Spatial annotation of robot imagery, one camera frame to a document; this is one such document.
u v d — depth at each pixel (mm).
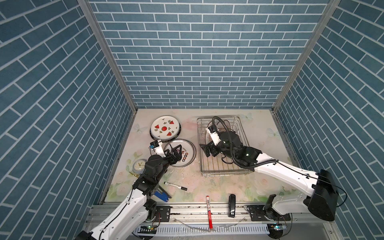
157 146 687
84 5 698
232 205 737
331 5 707
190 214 752
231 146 543
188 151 961
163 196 779
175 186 830
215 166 867
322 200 389
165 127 1058
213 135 637
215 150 667
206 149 667
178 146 741
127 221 488
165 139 999
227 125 903
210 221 711
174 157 704
